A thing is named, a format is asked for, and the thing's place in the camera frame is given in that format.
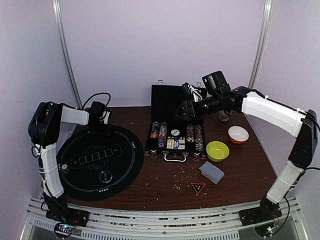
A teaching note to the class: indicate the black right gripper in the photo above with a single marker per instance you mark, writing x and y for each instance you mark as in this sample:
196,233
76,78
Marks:
191,108

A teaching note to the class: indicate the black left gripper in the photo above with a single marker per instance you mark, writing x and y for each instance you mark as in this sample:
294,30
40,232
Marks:
107,132

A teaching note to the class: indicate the black poker chip case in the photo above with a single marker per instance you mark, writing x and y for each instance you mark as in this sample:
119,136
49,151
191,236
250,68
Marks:
165,100

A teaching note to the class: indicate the clear black round button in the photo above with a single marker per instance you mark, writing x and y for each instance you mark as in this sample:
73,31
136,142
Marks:
105,176

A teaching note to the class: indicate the grey card deck box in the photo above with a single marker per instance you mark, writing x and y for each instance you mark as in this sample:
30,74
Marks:
211,172

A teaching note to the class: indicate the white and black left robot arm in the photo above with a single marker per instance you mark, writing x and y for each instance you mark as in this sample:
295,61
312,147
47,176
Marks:
44,131

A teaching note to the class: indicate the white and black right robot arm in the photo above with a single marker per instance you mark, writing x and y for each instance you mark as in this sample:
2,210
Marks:
301,126

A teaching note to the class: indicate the blue texas holdem card deck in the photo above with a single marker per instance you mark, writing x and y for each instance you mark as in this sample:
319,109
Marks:
179,144

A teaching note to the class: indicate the white dealer button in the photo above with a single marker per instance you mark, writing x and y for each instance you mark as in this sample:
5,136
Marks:
175,132

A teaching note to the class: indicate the left outer poker chip row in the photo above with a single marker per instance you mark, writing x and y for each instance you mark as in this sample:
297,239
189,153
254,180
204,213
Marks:
155,128

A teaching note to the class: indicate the cream card deck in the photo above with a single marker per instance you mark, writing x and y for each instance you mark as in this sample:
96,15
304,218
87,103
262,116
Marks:
170,144

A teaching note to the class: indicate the cream patterned mug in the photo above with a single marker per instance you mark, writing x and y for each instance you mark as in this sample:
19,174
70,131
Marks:
224,116

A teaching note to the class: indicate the right outer poker chip row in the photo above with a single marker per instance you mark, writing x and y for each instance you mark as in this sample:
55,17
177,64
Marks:
198,138

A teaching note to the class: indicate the left inner poker chip row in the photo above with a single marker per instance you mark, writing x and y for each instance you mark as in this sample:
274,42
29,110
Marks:
162,135

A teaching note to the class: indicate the round black poker mat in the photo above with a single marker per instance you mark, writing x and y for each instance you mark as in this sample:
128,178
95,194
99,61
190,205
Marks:
87,154

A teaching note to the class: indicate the yellow-green bowl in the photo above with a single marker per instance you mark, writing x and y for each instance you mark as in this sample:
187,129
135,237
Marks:
217,151

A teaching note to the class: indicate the white and orange bowl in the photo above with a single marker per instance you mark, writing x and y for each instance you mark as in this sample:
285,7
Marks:
238,135

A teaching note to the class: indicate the red and black triangle card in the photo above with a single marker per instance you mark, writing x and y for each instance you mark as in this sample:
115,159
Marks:
197,187

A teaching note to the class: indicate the left green circuit board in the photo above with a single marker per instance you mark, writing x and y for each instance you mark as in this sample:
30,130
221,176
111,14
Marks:
63,230

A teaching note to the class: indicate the green circuit board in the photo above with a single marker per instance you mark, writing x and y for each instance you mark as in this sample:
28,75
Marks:
268,230
63,230

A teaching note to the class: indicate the right green circuit board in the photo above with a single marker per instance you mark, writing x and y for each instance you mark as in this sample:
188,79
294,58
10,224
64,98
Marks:
268,230

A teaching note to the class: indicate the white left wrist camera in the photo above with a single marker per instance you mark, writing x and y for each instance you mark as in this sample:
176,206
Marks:
106,117

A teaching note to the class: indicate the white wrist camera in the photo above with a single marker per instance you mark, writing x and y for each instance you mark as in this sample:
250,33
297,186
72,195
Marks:
192,92
106,117

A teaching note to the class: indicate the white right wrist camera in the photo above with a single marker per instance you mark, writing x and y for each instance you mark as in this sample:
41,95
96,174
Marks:
192,92

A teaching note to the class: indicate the right aluminium frame post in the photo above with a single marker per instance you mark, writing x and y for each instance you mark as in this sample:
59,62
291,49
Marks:
262,43

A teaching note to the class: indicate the aluminium frame post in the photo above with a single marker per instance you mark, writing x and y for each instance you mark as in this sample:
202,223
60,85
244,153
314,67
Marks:
262,43
66,56

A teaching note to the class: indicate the aluminium front rail base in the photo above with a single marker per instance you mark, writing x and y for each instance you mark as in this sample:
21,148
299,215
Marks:
216,223

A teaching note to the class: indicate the left aluminium frame post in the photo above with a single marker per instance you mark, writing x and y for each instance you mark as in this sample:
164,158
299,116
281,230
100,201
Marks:
66,56

